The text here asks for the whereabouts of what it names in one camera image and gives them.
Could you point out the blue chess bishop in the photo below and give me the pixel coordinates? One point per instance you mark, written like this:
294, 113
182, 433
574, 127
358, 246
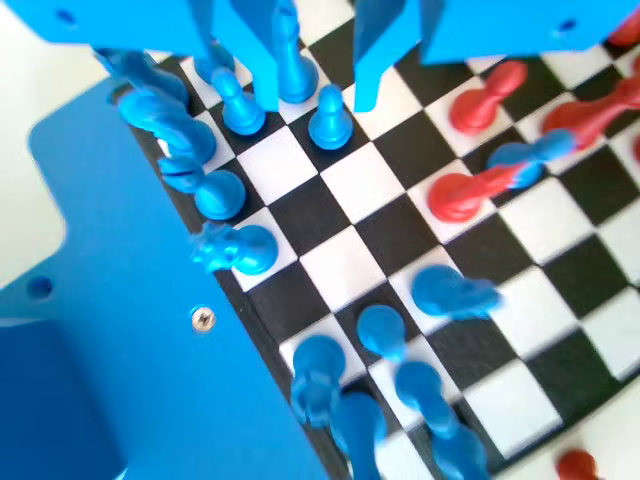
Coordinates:
295, 65
217, 195

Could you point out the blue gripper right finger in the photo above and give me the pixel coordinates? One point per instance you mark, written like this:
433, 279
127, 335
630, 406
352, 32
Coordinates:
367, 60

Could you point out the red chess pawn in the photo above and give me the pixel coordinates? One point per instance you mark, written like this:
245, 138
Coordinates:
480, 105
577, 465

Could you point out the black and white chessboard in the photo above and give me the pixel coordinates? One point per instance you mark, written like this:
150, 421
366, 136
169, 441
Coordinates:
362, 182

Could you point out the blue chess king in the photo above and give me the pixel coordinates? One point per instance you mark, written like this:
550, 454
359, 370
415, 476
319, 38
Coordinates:
360, 430

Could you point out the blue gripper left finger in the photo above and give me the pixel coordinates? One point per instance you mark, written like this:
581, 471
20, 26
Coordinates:
262, 60

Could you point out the blue chess queen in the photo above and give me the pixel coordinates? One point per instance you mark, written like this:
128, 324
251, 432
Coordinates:
250, 250

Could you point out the silver screw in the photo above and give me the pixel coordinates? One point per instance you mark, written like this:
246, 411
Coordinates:
203, 318

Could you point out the blue flat base plate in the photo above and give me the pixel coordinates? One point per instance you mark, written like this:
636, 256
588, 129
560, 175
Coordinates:
125, 225

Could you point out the red chess queen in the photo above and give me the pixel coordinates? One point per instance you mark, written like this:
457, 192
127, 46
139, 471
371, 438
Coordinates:
627, 27

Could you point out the blue chess rook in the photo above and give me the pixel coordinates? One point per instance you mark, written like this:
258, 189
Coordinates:
317, 360
145, 75

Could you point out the blue chess pawn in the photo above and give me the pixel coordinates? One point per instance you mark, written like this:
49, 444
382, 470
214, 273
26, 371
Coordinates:
327, 125
242, 112
380, 325
460, 455
417, 385
535, 162

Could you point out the blue chess knight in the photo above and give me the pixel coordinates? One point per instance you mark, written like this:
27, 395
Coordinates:
165, 125
440, 292

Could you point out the red chess bishop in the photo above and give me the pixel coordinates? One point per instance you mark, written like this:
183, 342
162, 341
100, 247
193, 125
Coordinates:
580, 120

